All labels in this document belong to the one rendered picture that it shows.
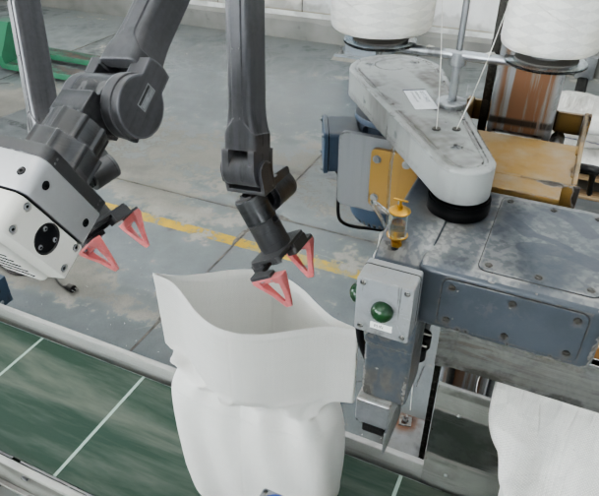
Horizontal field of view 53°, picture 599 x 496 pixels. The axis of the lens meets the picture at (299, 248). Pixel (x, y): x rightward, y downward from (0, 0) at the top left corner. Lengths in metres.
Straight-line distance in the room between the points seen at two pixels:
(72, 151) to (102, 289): 2.32
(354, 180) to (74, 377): 1.20
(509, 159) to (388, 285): 0.41
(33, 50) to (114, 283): 1.88
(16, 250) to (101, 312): 2.21
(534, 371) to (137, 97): 0.74
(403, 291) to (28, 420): 1.44
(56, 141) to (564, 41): 0.66
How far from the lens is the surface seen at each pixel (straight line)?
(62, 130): 0.73
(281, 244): 1.05
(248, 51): 0.98
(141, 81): 0.76
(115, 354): 2.06
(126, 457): 1.81
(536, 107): 1.20
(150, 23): 0.81
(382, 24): 0.96
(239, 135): 0.99
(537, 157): 1.11
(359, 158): 1.19
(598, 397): 1.09
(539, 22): 0.93
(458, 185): 0.85
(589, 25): 0.94
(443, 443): 1.60
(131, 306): 2.87
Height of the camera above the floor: 1.79
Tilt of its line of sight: 35 degrees down
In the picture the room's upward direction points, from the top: straight up
